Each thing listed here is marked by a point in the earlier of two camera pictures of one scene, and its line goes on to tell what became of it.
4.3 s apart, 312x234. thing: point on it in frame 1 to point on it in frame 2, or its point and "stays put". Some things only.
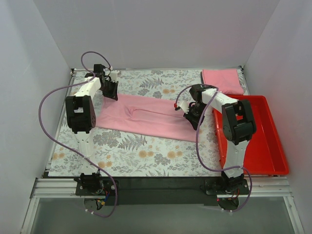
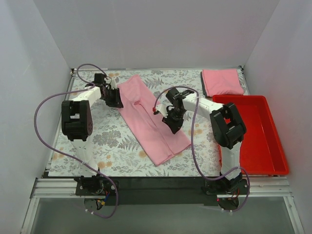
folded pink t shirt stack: x=227 y=81 stays put
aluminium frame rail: x=259 y=187 stays put
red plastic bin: x=265 y=154 stays put
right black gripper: x=193 y=116 to x=174 y=118
